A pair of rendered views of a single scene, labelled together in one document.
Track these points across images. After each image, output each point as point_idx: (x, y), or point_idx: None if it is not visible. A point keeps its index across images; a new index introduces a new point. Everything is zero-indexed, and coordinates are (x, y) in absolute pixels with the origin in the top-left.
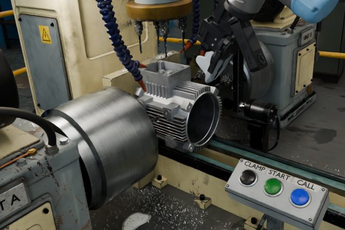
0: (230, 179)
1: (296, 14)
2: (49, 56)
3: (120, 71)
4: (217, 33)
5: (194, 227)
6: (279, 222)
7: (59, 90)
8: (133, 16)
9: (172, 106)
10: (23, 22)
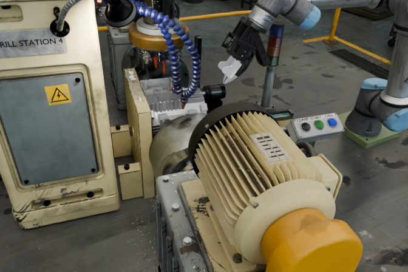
0: (299, 133)
1: (300, 26)
2: (62, 117)
3: (138, 102)
4: (248, 47)
5: None
6: (315, 142)
7: (78, 149)
8: (162, 48)
9: (194, 112)
10: (4, 90)
